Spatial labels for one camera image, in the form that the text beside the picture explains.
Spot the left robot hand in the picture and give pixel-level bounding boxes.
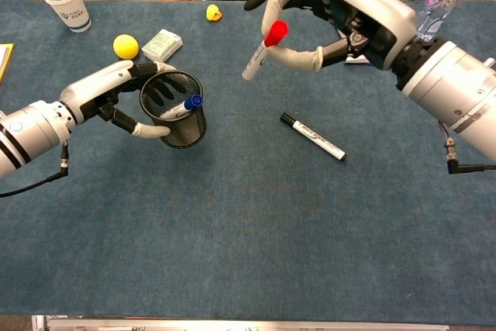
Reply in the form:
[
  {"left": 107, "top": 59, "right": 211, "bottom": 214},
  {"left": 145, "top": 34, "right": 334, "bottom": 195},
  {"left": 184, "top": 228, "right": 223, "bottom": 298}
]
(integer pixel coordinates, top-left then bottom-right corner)
[{"left": 59, "top": 60, "right": 187, "bottom": 140}]

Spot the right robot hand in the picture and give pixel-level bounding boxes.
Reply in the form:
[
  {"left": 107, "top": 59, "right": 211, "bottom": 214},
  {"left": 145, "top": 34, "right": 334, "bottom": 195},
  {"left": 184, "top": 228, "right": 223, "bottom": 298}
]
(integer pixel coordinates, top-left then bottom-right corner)
[{"left": 243, "top": 0, "right": 418, "bottom": 73}]

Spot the red-capped white marker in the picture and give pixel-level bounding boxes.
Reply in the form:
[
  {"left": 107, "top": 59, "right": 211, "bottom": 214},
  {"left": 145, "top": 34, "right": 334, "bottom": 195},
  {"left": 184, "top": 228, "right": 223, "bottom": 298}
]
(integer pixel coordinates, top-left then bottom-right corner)
[{"left": 241, "top": 19, "right": 290, "bottom": 81}]

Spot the black mesh pen holder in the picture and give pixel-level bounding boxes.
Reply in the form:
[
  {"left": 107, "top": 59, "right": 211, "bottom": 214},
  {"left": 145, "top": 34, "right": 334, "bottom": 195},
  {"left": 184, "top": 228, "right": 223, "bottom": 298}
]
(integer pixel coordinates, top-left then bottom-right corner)
[{"left": 139, "top": 70, "right": 208, "bottom": 149}]

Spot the black-capped white marker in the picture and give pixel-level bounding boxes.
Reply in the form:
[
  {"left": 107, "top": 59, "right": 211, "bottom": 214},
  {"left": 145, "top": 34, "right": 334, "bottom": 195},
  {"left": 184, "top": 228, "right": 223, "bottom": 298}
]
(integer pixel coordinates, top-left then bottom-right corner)
[{"left": 281, "top": 112, "right": 348, "bottom": 162}]

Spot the blue-capped white marker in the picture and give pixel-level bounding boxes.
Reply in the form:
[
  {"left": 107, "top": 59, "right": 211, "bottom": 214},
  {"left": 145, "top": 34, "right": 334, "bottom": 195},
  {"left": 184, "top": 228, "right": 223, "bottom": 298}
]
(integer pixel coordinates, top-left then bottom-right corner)
[{"left": 159, "top": 94, "right": 205, "bottom": 120}]

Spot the yellow foam ball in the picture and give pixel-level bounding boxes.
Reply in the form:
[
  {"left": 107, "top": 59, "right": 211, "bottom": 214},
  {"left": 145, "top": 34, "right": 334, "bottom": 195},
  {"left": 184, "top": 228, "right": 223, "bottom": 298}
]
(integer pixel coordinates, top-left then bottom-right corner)
[{"left": 112, "top": 33, "right": 140, "bottom": 61}]

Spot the white paper cup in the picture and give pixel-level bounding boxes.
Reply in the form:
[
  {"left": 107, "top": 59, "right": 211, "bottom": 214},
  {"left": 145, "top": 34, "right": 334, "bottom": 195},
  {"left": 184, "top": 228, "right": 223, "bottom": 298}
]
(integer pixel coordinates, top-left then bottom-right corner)
[{"left": 42, "top": 0, "right": 92, "bottom": 33}]

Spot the green tissue pack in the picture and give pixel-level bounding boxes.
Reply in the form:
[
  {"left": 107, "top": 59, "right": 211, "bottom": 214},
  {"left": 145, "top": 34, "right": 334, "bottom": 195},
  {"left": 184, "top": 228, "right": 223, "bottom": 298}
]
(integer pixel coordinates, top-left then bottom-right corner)
[{"left": 141, "top": 29, "right": 184, "bottom": 64}]

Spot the yellow-edged notebook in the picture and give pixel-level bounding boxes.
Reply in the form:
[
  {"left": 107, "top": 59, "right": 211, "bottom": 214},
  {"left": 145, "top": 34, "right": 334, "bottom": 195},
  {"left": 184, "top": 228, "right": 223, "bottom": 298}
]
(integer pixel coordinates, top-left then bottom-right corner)
[{"left": 0, "top": 43, "right": 15, "bottom": 83}]

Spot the blue table cloth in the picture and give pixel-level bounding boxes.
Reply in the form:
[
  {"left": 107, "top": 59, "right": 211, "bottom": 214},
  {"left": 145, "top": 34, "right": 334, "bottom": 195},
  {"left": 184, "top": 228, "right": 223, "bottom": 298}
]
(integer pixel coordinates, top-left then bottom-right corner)
[{"left": 0, "top": 0, "right": 496, "bottom": 326}]

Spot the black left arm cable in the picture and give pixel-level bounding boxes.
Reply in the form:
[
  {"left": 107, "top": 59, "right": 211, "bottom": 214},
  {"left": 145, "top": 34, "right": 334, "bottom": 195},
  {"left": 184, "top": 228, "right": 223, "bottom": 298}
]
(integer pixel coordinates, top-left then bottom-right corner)
[{"left": 0, "top": 140, "right": 71, "bottom": 198}]

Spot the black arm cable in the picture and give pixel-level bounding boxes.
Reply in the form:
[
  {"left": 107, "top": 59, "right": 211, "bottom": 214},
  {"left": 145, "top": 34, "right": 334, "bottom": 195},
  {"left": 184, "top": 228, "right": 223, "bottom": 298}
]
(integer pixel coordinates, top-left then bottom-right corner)
[
  {"left": 0, "top": 140, "right": 71, "bottom": 198},
  {"left": 437, "top": 121, "right": 496, "bottom": 175}
]

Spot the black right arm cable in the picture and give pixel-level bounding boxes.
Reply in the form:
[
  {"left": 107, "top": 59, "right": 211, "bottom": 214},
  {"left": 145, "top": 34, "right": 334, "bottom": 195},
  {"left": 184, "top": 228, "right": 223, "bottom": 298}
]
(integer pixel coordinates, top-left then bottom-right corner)
[{"left": 437, "top": 121, "right": 496, "bottom": 175}]

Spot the aluminium rail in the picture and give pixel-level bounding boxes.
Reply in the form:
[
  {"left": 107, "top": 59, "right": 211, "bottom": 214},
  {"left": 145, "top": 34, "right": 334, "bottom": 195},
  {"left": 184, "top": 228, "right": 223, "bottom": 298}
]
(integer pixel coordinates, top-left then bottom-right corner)
[{"left": 31, "top": 315, "right": 450, "bottom": 331}]

